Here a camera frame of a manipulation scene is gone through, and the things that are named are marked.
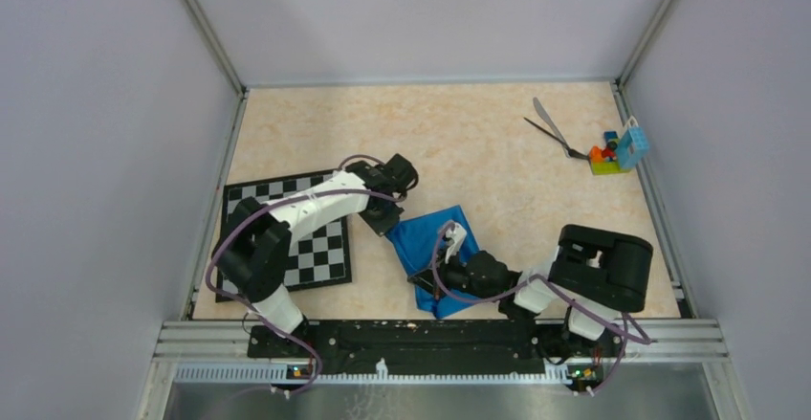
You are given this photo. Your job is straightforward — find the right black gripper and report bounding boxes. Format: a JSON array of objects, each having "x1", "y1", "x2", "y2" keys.
[{"x1": 408, "y1": 244, "x2": 500, "y2": 302}]

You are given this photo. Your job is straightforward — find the blue satin napkin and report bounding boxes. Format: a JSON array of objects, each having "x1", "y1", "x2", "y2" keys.
[{"x1": 385, "y1": 205, "x2": 480, "y2": 319}]

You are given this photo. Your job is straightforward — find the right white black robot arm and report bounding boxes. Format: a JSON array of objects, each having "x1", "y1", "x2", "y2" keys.
[{"x1": 407, "y1": 221, "x2": 653, "y2": 355}]

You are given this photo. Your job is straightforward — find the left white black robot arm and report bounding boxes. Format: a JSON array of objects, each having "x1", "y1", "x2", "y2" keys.
[{"x1": 207, "y1": 154, "x2": 419, "y2": 357}]

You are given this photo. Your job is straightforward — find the black white checkerboard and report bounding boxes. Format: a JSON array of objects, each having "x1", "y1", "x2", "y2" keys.
[{"x1": 221, "y1": 169, "x2": 353, "y2": 292}]

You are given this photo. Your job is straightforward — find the colourful toy block set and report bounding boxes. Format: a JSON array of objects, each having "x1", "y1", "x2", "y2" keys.
[{"x1": 587, "y1": 117, "x2": 650, "y2": 176}]

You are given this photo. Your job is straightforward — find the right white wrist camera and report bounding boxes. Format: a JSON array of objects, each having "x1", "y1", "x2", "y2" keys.
[{"x1": 443, "y1": 221, "x2": 468, "y2": 264}]

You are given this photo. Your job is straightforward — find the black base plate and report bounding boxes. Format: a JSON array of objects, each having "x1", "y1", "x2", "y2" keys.
[{"x1": 247, "y1": 320, "x2": 621, "y2": 376}]

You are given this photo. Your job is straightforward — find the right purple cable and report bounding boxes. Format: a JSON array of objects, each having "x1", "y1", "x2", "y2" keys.
[{"x1": 430, "y1": 219, "x2": 654, "y2": 396}]

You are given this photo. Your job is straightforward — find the aluminium front rail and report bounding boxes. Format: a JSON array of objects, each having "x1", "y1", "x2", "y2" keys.
[{"x1": 138, "y1": 319, "x2": 753, "y2": 419}]

